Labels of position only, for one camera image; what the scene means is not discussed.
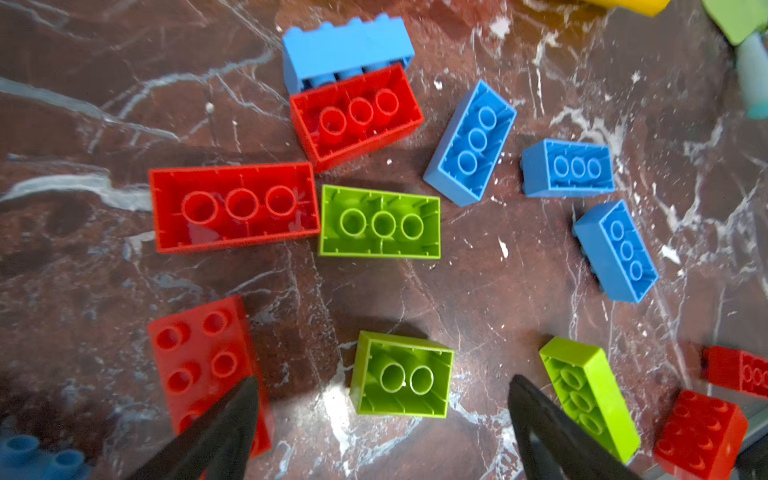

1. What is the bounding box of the blue lego tilted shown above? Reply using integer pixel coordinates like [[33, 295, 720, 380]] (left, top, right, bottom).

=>
[[424, 80, 517, 207]]

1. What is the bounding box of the red lego studs up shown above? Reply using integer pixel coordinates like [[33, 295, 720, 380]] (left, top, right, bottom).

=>
[[148, 295, 274, 458]]

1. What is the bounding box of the right yellow bin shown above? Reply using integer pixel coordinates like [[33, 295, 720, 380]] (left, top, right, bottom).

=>
[[585, 0, 670, 17]]

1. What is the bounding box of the green lego long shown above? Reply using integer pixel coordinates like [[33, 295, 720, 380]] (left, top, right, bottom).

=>
[[318, 185, 441, 260]]

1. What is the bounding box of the red lego front right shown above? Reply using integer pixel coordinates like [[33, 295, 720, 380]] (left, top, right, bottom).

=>
[[702, 346, 767, 399]]

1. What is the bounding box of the red lego centre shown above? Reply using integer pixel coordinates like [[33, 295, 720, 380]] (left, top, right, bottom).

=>
[[149, 162, 320, 253]]

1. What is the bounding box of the red lego under blue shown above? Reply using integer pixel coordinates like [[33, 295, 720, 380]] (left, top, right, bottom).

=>
[[290, 64, 424, 173]]

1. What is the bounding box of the light blue scoop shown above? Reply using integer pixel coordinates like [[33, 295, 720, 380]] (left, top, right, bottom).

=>
[[736, 32, 768, 120]]

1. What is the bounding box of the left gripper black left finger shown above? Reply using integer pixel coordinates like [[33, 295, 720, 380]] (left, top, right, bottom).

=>
[[129, 376, 260, 479]]

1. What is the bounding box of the green trowel wooden handle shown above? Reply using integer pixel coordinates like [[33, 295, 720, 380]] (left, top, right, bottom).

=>
[[702, 0, 767, 46]]

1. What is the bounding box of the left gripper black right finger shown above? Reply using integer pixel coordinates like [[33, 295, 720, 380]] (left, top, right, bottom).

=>
[[508, 374, 639, 479]]

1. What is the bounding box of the green lego short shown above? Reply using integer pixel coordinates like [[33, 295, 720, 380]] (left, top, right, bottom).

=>
[[350, 331, 455, 418]]

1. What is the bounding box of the green lego pair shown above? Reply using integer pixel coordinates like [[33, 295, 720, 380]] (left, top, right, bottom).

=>
[[539, 337, 641, 464]]

